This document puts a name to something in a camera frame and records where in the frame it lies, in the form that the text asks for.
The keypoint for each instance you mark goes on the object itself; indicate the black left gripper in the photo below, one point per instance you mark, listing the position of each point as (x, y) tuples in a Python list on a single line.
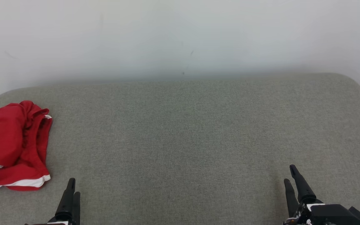
[(59, 222)]

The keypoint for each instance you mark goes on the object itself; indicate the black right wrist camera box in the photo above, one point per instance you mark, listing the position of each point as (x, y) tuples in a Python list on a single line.
[(333, 214)]

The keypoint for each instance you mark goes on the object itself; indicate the red shorts white trim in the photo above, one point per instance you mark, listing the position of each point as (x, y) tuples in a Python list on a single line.
[(37, 150)]

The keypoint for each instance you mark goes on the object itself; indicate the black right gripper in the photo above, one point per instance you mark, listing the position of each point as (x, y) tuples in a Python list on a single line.
[(303, 215)]

